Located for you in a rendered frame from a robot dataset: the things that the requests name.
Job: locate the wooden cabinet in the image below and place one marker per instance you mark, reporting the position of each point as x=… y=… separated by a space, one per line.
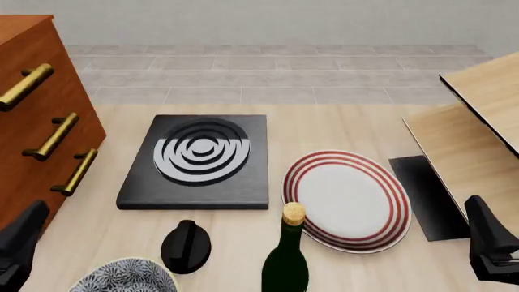
x=36 y=54

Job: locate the patterned black and white bowl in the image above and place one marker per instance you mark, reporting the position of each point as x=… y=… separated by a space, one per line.
x=125 y=276

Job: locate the white plate with red rings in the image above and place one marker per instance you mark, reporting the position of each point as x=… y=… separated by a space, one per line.
x=344 y=200

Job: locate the round black stove knob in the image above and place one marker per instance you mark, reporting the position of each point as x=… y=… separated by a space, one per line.
x=184 y=248

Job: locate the pale wooden rack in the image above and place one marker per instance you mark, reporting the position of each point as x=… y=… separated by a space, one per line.
x=458 y=137

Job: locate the flat black stove plate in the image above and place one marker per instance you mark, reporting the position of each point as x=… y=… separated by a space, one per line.
x=138 y=188

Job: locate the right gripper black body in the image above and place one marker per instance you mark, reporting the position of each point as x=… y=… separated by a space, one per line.
x=500 y=269

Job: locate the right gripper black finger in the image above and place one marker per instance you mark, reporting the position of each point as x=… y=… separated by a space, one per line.
x=486 y=231

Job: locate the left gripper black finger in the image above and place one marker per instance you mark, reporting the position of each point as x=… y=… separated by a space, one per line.
x=26 y=231

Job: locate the dark green corked bottle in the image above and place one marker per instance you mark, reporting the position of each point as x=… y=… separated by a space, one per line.
x=284 y=264

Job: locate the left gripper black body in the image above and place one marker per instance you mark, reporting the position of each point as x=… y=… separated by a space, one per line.
x=10 y=276

